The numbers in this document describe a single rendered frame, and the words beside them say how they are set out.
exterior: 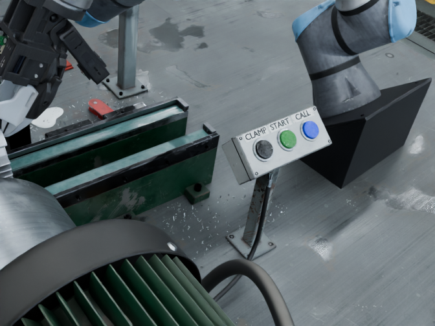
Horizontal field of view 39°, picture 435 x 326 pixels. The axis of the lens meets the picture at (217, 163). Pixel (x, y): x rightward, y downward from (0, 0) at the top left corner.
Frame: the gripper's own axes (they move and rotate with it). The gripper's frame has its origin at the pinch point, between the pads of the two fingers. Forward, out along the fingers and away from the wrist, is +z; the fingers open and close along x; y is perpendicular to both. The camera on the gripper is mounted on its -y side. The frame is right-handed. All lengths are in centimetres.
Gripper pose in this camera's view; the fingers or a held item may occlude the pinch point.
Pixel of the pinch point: (12, 128)
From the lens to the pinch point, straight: 91.1
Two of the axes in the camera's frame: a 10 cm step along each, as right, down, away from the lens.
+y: -6.2, -0.9, -7.8
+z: -5.0, 8.1, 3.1
